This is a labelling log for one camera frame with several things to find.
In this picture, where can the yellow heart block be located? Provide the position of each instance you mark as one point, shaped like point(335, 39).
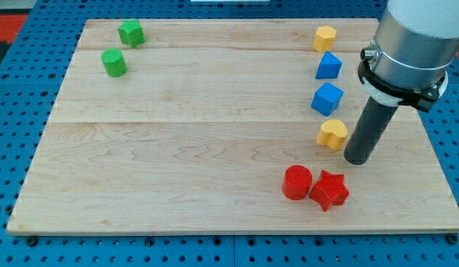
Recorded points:
point(332, 134)

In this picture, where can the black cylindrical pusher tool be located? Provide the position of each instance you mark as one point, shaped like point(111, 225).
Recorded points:
point(373, 121)

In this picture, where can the blue triangle block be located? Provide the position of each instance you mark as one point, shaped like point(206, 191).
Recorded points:
point(329, 66)

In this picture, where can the green cylinder block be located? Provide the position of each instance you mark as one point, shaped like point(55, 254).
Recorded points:
point(114, 62)

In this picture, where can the blue cube block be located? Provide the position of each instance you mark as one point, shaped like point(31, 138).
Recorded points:
point(327, 98)

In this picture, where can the wooden board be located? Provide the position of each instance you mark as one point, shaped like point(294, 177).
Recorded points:
point(196, 137)

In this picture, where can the yellow hexagon block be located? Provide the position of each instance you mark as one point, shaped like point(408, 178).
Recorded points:
point(324, 38)

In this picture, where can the red cylinder block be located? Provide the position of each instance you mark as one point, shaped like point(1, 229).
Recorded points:
point(296, 183)

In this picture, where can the red star block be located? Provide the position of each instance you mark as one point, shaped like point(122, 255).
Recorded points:
point(329, 190)

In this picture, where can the green star block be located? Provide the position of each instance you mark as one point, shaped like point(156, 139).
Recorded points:
point(131, 33)

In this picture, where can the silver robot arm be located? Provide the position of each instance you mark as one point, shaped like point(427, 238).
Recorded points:
point(407, 59)

